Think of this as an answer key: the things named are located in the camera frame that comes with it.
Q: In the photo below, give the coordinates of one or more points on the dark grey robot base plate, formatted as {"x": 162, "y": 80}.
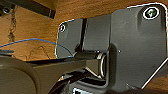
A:
{"x": 133, "y": 50}

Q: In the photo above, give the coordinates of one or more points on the black bar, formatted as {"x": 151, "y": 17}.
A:
{"x": 36, "y": 8}

